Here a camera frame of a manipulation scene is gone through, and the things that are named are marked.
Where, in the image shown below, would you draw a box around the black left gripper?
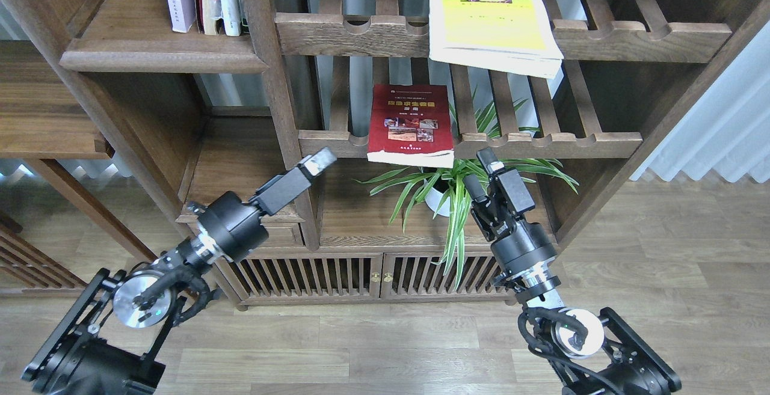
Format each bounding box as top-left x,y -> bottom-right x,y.
186,147 -> 337,263

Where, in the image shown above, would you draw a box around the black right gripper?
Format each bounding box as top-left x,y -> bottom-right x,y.
464,147 -> 556,281

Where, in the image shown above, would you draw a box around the yellow cover book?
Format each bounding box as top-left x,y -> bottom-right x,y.
429,0 -> 564,78

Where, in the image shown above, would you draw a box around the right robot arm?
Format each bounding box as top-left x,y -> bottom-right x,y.
464,148 -> 682,394

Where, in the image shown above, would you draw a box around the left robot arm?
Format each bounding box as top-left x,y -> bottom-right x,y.
21,148 -> 336,394

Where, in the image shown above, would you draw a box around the green spider plant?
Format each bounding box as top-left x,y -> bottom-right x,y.
358,101 -> 579,289

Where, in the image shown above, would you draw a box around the white plant pot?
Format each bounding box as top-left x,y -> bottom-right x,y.
425,180 -> 454,217

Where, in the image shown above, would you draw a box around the red cover book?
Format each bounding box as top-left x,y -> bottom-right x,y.
368,84 -> 454,168

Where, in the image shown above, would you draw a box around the dark wooden bookshelf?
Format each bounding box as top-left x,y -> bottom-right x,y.
0,0 -> 770,313

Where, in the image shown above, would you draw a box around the wooden side table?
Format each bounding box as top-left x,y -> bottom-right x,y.
2,40 -> 180,305

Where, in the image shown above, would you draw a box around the white curtain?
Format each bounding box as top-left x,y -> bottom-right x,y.
632,25 -> 769,182

